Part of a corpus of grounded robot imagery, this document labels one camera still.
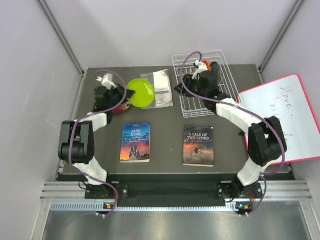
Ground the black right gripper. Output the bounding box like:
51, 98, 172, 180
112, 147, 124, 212
174, 74, 208, 100

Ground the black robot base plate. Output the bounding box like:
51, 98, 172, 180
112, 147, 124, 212
84, 181, 263, 200

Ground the Canon setup guide booklet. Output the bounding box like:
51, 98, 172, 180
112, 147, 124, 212
140, 69, 174, 110

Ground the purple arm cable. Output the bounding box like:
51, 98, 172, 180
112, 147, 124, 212
179, 51, 287, 217
68, 69, 131, 217

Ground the pink framed whiteboard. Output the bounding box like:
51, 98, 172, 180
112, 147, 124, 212
237, 74, 320, 163

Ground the red floral plate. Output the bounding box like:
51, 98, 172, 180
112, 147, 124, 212
112, 101, 132, 114

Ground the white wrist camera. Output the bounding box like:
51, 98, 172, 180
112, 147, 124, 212
193, 60, 208, 77
96, 73, 117, 90

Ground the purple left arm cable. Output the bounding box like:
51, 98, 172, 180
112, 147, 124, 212
68, 69, 131, 217

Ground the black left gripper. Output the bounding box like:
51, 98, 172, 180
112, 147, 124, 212
106, 83, 135, 109

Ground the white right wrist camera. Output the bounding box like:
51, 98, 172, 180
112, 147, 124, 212
193, 60, 208, 77

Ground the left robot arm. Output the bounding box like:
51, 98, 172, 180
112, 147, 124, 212
58, 83, 136, 199

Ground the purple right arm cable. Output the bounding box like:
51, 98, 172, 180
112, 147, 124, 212
179, 51, 287, 217

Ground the Jane Eyre book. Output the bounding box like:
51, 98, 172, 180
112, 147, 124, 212
120, 122, 151, 163

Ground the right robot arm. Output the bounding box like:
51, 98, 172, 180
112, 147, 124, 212
175, 70, 287, 199

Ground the orange plate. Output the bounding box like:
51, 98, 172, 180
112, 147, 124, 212
203, 60, 211, 71

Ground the aluminium front rail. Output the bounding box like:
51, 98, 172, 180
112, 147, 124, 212
40, 180, 312, 214

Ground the lime green plate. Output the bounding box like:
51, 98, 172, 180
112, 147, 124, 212
127, 78, 156, 108

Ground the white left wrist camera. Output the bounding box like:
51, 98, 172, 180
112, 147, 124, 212
96, 73, 117, 90

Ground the Tale of Two Cities book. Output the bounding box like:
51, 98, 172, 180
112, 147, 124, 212
183, 126, 215, 167

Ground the black plate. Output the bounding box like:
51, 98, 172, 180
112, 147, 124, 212
210, 61, 221, 84

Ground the white wire dish rack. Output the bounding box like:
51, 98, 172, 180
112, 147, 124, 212
172, 50, 239, 119

